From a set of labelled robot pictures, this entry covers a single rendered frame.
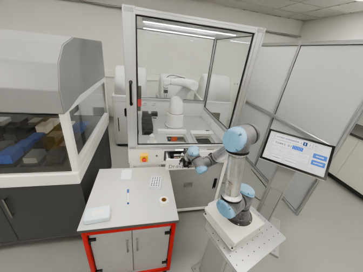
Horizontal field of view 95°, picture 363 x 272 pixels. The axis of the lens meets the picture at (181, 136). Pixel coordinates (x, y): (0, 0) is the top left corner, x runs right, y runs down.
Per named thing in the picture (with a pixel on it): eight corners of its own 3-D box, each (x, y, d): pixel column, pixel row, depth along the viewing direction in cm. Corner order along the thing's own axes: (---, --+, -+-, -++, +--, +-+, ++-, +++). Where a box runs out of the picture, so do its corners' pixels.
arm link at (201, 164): (214, 167, 113) (206, 153, 117) (202, 172, 107) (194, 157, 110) (208, 171, 119) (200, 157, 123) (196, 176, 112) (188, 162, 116)
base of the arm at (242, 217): (253, 216, 112) (257, 205, 108) (240, 228, 103) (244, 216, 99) (235, 201, 123) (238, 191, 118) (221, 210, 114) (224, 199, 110)
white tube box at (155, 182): (160, 190, 134) (160, 187, 132) (149, 189, 133) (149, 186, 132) (161, 179, 145) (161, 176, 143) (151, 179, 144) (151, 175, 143)
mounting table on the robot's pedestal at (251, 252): (280, 248, 114) (286, 238, 109) (235, 287, 92) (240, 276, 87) (232, 200, 148) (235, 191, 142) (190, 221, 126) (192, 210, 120)
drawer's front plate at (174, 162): (196, 169, 155) (198, 158, 150) (165, 170, 148) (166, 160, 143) (195, 167, 156) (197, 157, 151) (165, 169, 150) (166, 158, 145)
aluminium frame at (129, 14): (232, 148, 170) (266, 28, 123) (128, 150, 148) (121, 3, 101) (203, 115, 253) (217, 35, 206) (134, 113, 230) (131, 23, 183)
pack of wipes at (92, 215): (111, 208, 114) (110, 204, 112) (109, 221, 106) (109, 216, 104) (86, 212, 110) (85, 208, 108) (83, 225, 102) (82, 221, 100)
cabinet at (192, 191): (215, 211, 213) (230, 160, 177) (132, 219, 190) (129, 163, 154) (195, 165, 295) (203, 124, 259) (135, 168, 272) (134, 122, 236)
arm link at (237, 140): (245, 213, 100) (260, 126, 82) (230, 226, 91) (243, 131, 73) (228, 202, 109) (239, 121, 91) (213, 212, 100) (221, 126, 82)
